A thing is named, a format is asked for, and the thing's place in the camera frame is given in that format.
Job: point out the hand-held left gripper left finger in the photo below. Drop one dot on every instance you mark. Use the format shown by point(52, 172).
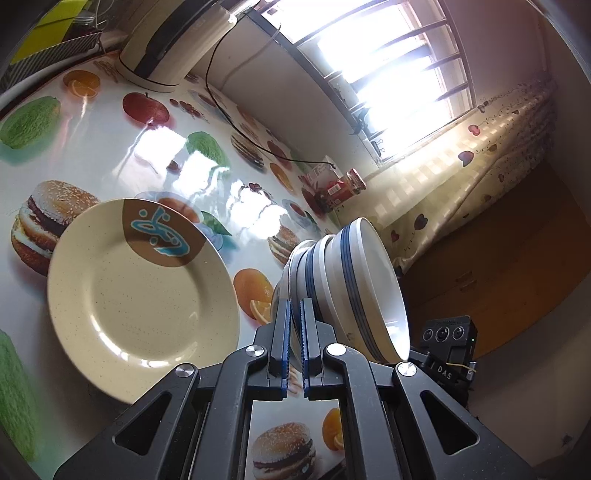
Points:
point(286, 337)

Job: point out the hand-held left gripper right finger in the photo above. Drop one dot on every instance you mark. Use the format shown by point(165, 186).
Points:
point(304, 337)

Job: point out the stainless steel bowl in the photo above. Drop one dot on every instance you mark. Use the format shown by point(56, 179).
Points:
point(285, 277)

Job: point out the white bowl with blue stripes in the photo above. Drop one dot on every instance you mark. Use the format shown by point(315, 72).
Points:
point(318, 267)
point(369, 286)

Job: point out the cream plate with blue print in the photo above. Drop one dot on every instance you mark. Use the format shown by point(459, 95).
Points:
point(147, 314)

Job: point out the brown wooden cabinet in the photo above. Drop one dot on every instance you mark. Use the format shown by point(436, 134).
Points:
point(498, 277)

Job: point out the red and white carton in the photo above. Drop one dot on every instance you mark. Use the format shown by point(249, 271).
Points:
point(323, 184)

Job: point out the red lidded jar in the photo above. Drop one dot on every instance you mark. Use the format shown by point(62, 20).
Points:
point(354, 181)

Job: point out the cream heart print curtain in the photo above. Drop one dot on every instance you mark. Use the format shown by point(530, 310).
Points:
point(461, 184)

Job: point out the food print tablecloth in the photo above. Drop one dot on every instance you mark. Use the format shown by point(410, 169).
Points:
point(138, 152)

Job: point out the barred window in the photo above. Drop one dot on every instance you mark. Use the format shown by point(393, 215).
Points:
point(378, 69)

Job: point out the white and black electric kettle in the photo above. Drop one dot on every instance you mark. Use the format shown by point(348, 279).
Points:
point(171, 41)

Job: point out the zigzag patterned tray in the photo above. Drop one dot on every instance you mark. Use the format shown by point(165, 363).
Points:
point(51, 60)

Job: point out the green cardboard box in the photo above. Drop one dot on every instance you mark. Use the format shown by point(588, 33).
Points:
point(51, 27)

